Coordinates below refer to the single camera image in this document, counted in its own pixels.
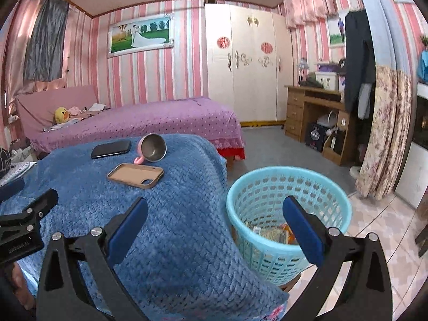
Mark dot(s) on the black smartphone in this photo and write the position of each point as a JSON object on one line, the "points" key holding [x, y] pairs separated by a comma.
{"points": [[110, 148]]}

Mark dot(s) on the small white fan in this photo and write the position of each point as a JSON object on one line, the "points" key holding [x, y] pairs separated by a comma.
{"points": [[326, 119]]}

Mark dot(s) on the desk lamp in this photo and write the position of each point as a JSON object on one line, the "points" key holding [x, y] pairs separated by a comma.
{"points": [[303, 68]]}

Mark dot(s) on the beige phone case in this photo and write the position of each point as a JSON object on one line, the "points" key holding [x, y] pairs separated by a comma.
{"points": [[133, 174]]}

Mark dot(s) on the pink window curtain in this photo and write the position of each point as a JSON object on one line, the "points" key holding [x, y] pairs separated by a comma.
{"points": [[13, 57]]}

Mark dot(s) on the pink covered headboard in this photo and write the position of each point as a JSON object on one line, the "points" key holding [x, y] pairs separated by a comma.
{"points": [[36, 107]]}

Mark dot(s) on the white wardrobe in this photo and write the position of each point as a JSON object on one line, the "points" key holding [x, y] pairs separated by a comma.
{"points": [[247, 87]]}

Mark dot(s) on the wall poster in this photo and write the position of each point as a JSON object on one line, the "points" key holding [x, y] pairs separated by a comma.
{"points": [[336, 30]]}

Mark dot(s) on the framed wedding picture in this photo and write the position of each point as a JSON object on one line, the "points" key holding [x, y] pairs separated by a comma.
{"points": [[140, 35]]}

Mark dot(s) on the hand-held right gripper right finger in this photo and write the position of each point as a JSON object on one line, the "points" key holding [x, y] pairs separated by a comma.
{"points": [[302, 230]]}

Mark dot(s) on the silver snack wrapper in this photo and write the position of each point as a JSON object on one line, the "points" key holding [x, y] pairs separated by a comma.
{"points": [[267, 232]]}

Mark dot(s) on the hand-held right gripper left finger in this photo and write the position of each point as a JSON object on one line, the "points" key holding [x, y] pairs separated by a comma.
{"points": [[128, 227]]}

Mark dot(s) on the pink valance curtain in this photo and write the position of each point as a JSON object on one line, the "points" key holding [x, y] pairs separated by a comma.
{"points": [[311, 3]]}

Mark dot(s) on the wooden desk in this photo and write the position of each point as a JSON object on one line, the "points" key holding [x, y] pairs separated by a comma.
{"points": [[296, 113]]}

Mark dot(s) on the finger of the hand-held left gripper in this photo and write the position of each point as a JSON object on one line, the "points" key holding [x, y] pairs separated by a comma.
{"points": [[11, 189], [41, 204]]}

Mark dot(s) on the white dotted cloth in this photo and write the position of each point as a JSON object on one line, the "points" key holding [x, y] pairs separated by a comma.
{"points": [[16, 170]]}

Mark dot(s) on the dark cloth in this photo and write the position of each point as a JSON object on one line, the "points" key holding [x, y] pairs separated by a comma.
{"points": [[312, 81]]}

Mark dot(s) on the pink plush toy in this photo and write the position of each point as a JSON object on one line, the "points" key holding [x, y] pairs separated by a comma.
{"points": [[75, 110]]}

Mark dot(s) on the teal plastic basket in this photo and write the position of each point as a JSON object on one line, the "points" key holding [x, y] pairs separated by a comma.
{"points": [[254, 187]]}

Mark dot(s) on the white cabinet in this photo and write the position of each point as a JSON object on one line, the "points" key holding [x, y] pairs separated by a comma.
{"points": [[411, 167]]}

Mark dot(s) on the black box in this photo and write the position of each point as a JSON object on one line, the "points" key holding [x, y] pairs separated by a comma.
{"points": [[316, 137]]}

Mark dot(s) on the black patterned cushion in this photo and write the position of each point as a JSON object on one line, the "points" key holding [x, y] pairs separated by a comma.
{"points": [[5, 162]]}

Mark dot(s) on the bed with purple bedspread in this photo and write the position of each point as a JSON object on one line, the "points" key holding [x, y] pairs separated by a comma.
{"points": [[150, 120]]}

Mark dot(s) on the brown cardboard box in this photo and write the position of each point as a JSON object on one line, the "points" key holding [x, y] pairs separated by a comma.
{"points": [[334, 150]]}

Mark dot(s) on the dark hanging jacket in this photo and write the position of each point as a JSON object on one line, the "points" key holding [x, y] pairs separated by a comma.
{"points": [[357, 63]]}

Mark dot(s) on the floral bedsheet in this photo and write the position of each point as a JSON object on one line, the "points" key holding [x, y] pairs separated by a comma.
{"points": [[276, 312]]}

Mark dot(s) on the black bag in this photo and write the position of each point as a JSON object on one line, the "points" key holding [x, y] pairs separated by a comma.
{"points": [[341, 66]]}

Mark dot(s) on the grey curtain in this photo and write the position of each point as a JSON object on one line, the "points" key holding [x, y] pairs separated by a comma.
{"points": [[45, 40]]}

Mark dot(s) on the pink mug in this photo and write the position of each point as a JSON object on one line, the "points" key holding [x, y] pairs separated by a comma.
{"points": [[152, 147]]}

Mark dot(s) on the beige cloth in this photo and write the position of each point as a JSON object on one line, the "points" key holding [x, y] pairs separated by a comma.
{"points": [[97, 107]]}

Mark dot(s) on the red paper cutout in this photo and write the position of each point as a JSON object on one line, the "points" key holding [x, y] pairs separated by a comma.
{"points": [[266, 48], [223, 43]]}

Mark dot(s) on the person's left hand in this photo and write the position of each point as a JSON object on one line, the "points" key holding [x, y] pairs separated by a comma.
{"points": [[22, 286]]}

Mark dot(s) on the floral door curtain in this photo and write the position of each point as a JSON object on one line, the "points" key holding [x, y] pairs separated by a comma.
{"points": [[384, 130]]}

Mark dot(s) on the white storage box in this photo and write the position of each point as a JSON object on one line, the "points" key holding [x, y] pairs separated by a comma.
{"points": [[328, 81]]}

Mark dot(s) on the yellow duck plush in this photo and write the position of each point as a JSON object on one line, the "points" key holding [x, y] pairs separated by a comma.
{"points": [[61, 115]]}

